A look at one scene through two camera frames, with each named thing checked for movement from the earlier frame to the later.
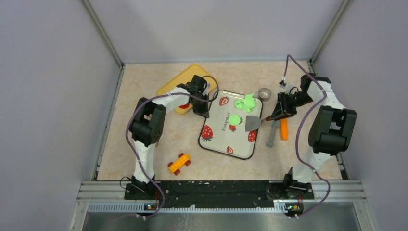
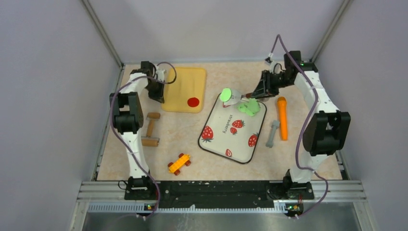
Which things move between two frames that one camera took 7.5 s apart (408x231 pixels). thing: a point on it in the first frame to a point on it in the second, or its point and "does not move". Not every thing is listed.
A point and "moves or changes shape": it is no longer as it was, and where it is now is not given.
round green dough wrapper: x=234 y=119 to x=225 y=96
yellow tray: x=186 y=78 moves or changes shape
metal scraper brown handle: x=254 y=122 to x=236 y=96
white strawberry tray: x=224 y=131 does not move
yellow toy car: x=183 y=159 does not move
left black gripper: x=203 y=111 to x=159 y=96
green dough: x=247 y=104 moves or changes shape
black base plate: x=220 y=194 does not move
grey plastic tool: x=270 y=142 does not move
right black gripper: x=279 y=112 to x=261 y=91
